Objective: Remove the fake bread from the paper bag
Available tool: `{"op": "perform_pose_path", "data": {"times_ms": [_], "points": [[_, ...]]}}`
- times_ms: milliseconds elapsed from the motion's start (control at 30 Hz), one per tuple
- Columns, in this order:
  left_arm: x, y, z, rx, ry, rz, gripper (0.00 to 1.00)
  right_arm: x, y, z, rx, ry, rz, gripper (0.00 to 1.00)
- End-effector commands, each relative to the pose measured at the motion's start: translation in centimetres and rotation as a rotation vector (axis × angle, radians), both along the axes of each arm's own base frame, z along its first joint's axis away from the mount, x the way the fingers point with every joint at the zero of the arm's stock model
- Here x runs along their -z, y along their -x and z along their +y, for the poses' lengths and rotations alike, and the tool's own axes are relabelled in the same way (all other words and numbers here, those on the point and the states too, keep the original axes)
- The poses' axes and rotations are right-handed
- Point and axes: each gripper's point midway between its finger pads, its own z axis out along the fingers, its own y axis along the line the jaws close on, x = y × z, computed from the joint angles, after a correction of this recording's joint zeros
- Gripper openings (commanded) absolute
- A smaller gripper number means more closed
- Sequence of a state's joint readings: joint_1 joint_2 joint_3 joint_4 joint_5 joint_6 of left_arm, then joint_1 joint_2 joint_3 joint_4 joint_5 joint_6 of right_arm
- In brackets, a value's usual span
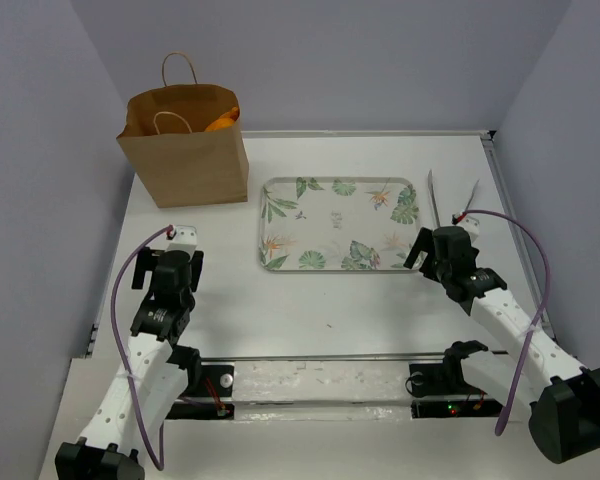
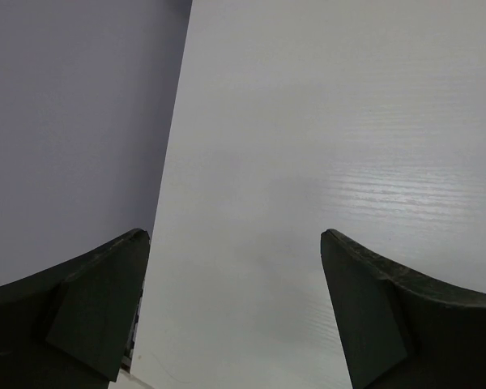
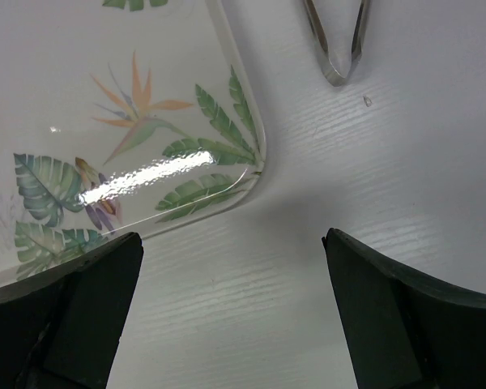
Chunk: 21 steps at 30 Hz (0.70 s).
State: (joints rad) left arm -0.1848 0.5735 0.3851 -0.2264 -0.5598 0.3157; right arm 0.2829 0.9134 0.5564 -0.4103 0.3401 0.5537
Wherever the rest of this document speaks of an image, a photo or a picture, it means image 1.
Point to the brown paper bag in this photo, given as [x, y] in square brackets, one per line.
[178, 163]

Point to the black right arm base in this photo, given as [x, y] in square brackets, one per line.
[439, 390]

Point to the floral white serving tray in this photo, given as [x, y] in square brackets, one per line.
[335, 223]

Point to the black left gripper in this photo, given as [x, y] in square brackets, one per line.
[144, 262]

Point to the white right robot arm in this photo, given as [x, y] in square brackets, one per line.
[556, 395]

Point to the metal tongs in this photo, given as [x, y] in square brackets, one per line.
[433, 199]

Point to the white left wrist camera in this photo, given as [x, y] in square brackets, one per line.
[183, 238]

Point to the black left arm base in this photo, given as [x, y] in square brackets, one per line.
[210, 399]

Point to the long scored fake baguette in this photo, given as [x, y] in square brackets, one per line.
[225, 120]

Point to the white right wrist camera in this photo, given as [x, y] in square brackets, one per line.
[469, 224]

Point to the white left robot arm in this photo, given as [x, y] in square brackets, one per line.
[155, 371]

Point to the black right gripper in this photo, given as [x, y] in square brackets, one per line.
[424, 242]

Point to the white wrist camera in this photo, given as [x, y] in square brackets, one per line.
[469, 224]
[183, 238]

